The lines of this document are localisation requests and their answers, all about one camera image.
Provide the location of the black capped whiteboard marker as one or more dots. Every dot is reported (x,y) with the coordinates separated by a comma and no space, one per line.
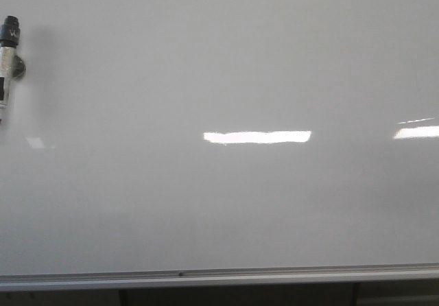
(10,34)

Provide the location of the white whiteboard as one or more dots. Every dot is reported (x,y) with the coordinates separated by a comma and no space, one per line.
(221,136)

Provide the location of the grey whiteboard marker tray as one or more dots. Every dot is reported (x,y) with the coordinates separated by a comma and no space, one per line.
(196,279)

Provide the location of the round grey marker holder magnet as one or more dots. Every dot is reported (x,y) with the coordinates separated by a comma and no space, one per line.
(19,68)

